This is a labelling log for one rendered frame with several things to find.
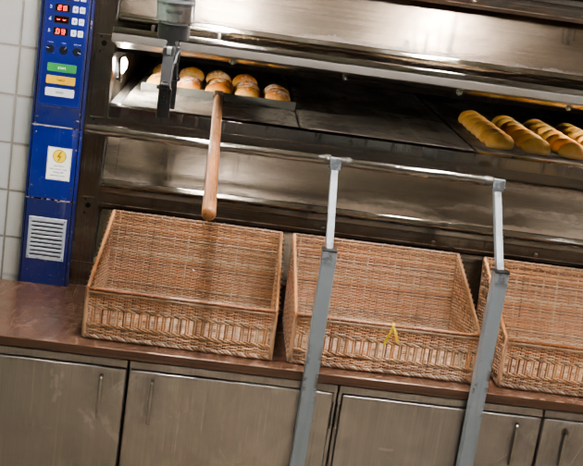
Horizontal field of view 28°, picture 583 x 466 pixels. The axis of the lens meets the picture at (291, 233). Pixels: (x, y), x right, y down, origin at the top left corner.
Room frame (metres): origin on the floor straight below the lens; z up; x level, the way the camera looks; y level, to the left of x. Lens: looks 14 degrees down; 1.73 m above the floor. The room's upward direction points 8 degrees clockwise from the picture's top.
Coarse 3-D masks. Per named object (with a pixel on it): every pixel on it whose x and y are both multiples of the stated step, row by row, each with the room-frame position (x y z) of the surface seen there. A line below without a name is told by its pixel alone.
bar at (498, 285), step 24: (192, 144) 3.26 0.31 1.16; (240, 144) 3.28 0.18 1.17; (336, 168) 3.28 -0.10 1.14; (360, 168) 3.30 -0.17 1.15; (384, 168) 3.30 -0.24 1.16; (408, 168) 3.31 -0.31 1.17; (432, 168) 3.32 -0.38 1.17; (336, 192) 3.23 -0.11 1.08; (504, 288) 3.10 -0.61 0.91; (312, 336) 3.07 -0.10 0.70; (480, 336) 3.13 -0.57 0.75; (312, 360) 3.07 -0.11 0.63; (480, 360) 3.10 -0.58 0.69; (312, 384) 3.07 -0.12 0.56; (480, 384) 3.10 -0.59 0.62; (312, 408) 3.07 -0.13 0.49; (480, 408) 3.10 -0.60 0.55
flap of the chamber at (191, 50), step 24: (144, 48) 3.58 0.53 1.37; (192, 48) 3.49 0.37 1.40; (216, 48) 3.49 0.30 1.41; (312, 72) 3.66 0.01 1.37; (336, 72) 3.55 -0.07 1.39; (360, 72) 3.52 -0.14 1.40; (384, 72) 3.53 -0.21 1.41; (480, 96) 3.74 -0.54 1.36; (504, 96) 3.62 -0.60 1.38; (528, 96) 3.56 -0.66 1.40; (552, 96) 3.56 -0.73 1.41; (576, 96) 3.57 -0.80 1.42
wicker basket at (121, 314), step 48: (144, 240) 3.57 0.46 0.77; (192, 240) 3.59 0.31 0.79; (240, 240) 3.60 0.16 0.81; (96, 288) 3.13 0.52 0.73; (144, 288) 3.54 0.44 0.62; (192, 288) 3.55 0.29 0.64; (240, 288) 3.56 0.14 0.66; (96, 336) 3.13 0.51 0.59; (144, 336) 3.14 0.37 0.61; (192, 336) 3.14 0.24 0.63; (240, 336) 3.15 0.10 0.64
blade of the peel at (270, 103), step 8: (144, 80) 4.19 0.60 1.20; (144, 88) 4.07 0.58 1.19; (152, 88) 4.07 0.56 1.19; (184, 88) 4.08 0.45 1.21; (192, 96) 4.08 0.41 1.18; (200, 96) 4.09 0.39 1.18; (208, 96) 4.09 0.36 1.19; (224, 96) 4.09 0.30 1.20; (232, 96) 4.10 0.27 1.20; (240, 96) 4.10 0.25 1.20; (248, 96) 4.10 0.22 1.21; (256, 104) 4.10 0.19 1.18; (264, 104) 4.11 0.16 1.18; (272, 104) 4.11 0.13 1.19; (280, 104) 4.11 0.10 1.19; (288, 104) 4.11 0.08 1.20
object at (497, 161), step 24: (144, 120) 3.63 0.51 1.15; (168, 120) 3.63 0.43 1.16; (192, 120) 3.64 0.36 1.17; (240, 120) 3.68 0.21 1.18; (336, 144) 3.67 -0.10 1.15; (360, 144) 3.67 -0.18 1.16; (384, 144) 3.68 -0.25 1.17; (408, 144) 3.69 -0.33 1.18; (504, 168) 3.70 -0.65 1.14; (528, 168) 3.71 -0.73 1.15; (552, 168) 3.71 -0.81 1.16; (576, 168) 3.72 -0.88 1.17
